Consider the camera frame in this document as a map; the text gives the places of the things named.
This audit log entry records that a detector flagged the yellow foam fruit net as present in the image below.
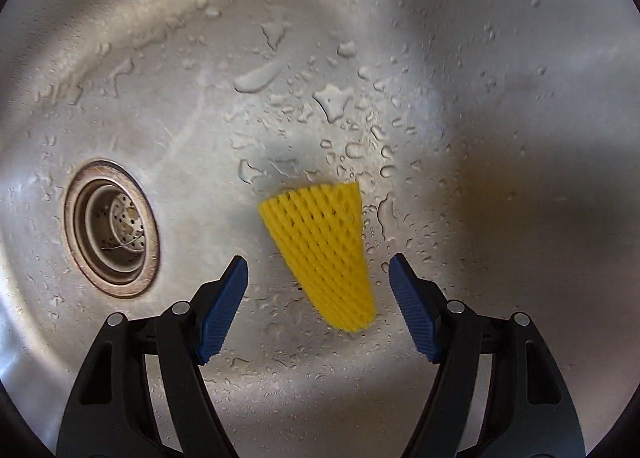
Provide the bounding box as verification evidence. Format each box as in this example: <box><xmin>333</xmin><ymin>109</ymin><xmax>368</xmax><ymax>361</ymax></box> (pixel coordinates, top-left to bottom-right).
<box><xmin>257</xmin><ymin>181</ymin><xmax>377</xmax><ymax>334</ymax></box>

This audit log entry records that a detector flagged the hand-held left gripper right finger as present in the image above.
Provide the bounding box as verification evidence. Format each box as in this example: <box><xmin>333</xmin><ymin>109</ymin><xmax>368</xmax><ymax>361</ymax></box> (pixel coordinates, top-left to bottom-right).
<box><xmin>388</xmin><ymin>253</ymin><xmax>586</xmax><ymax>458</ymax></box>

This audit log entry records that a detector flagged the metal sink drain strainer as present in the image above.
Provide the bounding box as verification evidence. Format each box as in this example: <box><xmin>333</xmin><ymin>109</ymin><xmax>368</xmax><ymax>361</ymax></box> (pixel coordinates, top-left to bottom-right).
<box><xmin>62</xmin><ymin>160</ymin><xmax>162</xmax><ymax>299</ymax></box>

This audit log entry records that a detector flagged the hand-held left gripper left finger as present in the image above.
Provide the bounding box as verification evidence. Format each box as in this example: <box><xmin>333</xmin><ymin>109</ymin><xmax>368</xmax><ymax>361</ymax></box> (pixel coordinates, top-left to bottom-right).
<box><xmin>56</xmin><ymin>254</ymin><xmax>249</xmax><ymax>458</ymax></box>

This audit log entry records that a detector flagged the stainless steel sink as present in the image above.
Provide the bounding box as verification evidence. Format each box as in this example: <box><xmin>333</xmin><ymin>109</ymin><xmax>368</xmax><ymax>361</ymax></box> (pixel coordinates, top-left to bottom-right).
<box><xmin>0</xmin><ymin>0</ymin><xmax>640</xmax><ymax>458</ymax></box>

